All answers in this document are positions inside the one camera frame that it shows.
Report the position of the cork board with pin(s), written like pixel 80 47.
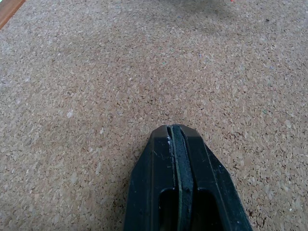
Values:
pixel 96 96

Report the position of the wooden cork board frame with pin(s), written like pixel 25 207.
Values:
pixel 8 10

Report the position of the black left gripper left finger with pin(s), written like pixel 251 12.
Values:
pixel 146 183

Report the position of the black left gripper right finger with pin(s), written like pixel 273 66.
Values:
pixel 211 183

